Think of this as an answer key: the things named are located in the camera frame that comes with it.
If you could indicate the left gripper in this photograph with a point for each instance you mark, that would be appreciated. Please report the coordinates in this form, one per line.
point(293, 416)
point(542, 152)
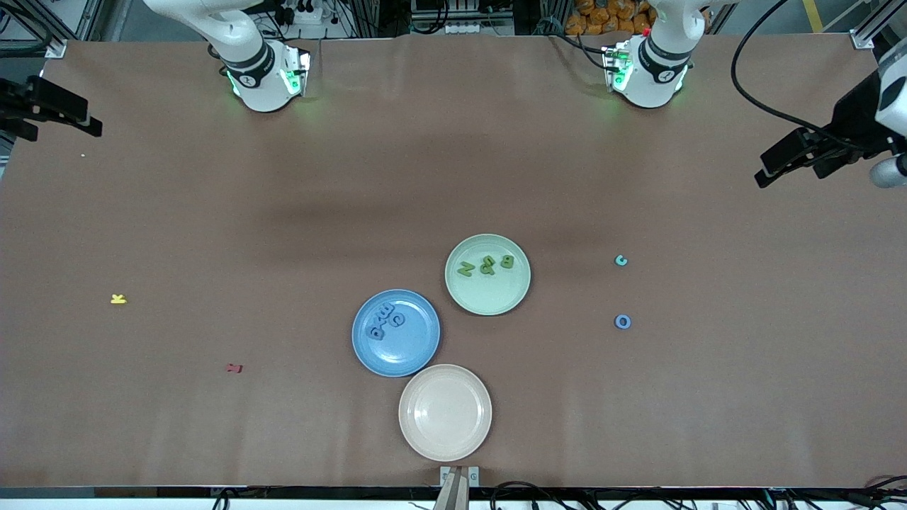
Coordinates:
point(855, 117)

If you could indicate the blue foam number 6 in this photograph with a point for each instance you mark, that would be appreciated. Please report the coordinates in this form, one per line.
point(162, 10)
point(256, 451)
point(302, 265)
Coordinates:
point(370, 333)

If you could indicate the blue foam letter m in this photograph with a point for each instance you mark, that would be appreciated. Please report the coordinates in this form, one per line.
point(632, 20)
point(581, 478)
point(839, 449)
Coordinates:
point(386, 309)

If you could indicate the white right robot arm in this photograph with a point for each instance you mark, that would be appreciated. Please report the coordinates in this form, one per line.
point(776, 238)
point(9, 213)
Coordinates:
point(262, 78)

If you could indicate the pile of orange objects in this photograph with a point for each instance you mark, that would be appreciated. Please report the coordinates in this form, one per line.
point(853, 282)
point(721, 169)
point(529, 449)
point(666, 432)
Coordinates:
point(602, 18)

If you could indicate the white power strip with plugs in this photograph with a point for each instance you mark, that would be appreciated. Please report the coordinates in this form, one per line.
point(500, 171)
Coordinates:
point(305, 13)

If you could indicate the blue foam letter O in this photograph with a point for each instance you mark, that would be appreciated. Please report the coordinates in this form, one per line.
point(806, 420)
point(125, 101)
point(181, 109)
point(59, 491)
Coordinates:
point(616, 322)

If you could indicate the light green plate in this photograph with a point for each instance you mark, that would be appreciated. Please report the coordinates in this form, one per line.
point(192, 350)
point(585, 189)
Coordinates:
point(496, 297)

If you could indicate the small white power strip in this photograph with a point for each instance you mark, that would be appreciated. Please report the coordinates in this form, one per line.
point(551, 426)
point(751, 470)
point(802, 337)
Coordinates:
point(459, 28)

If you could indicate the blue plate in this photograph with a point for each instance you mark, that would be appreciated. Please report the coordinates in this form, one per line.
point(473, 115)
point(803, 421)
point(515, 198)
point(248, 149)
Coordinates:
point(404, 354)

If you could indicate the beige plate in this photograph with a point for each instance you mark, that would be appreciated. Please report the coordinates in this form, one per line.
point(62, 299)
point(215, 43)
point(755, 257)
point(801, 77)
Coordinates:
point(445, 412)

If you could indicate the aluminium frame profile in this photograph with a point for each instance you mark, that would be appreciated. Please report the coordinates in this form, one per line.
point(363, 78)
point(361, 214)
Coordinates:
point(55, 49)
point(861, 40)

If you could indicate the grey metal bracket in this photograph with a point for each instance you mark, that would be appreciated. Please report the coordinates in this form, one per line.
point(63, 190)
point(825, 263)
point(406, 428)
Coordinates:
point(475, 482)

